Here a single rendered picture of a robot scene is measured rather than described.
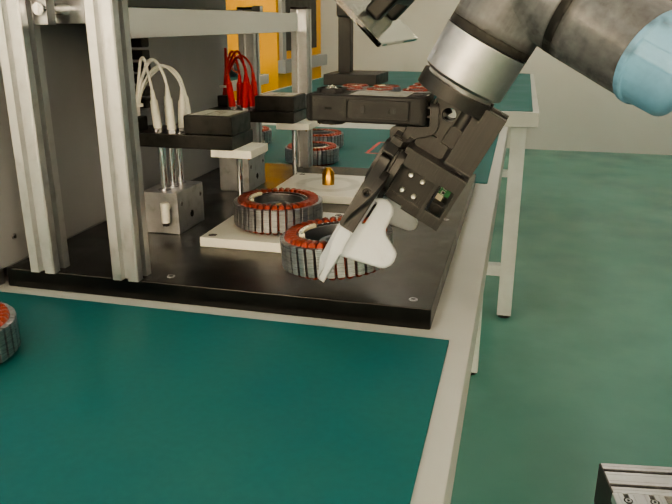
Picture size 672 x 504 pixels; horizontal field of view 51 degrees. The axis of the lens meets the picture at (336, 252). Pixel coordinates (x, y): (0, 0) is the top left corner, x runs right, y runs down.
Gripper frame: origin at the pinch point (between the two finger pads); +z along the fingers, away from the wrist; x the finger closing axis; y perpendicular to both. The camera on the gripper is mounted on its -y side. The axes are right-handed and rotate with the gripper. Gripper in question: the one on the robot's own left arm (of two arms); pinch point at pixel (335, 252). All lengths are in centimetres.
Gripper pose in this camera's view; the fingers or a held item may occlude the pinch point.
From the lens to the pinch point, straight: 69.7
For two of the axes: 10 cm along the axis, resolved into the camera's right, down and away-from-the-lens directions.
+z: -4.6, 7.9, 4.2
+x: 2.9, -3.1, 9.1
